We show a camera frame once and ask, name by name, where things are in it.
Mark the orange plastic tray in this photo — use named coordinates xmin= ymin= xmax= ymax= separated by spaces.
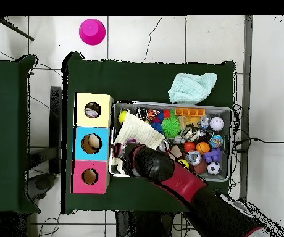
xmin=175 ymin=107 xmax=206 ymax=117

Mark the wooden box with three holes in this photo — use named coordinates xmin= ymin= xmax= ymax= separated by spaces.
xmin=71 ymin=92 xmax=114 ymax=194

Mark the light blue muslin cloth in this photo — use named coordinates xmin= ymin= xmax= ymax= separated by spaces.
xmin=167 ymin=72 xmax=218 ymax=105

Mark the red rubber ball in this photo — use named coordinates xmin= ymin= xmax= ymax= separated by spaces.
xmin=183 ymin=141 xmax=196 ymax=153

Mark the purple foam toy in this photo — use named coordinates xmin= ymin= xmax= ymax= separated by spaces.
xmin=202 ymin=148 xmax=222 ymax=164

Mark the green spiky ball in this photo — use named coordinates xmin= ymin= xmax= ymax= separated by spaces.
xmin=161 ymin=116 xmax=182 ymax=138

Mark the tiger plush toy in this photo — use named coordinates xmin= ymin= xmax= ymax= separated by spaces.
xmin=146 ymin=109 xmax=161 ymax=122

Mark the pink plastic cup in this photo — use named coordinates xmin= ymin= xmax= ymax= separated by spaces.
xmin=78 ymin=18 xmax=106 ymax=46

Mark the orange basketball toy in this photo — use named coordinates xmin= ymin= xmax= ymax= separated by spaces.
xmin=195 ymin=141 xmax=211 ymax=156

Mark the cream knitted cloth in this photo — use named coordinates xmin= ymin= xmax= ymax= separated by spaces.
xmin=111 ymin=112 xmax=166 ymax=175

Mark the black floor cable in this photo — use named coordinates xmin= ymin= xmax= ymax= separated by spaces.
xmin=233 ymin=137 xmax=284 ymax=154

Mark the white baseball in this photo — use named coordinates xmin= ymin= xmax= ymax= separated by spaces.
xmin=209 ymin=116 xmax=225 ymax=131

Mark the wire mesh bin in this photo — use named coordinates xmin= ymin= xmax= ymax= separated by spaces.
xmin=109 ymin=101 xmax=233 ymax=183

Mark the dark green side table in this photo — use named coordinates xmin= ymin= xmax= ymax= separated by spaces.
xmin=0 ymin=54 xmax=38 ymax=214

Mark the black and white soccer ball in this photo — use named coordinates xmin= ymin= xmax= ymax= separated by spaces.
xmin=206 ymin=160 xmax=221 ymax=175

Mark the globe print ball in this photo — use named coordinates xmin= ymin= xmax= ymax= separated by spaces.
xmin=209 ymin=134 xmax=224 ymax=148

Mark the yellow smiley ball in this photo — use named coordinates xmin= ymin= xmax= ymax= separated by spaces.
xmin=117 ymin=110 xmax=128 ymax=124

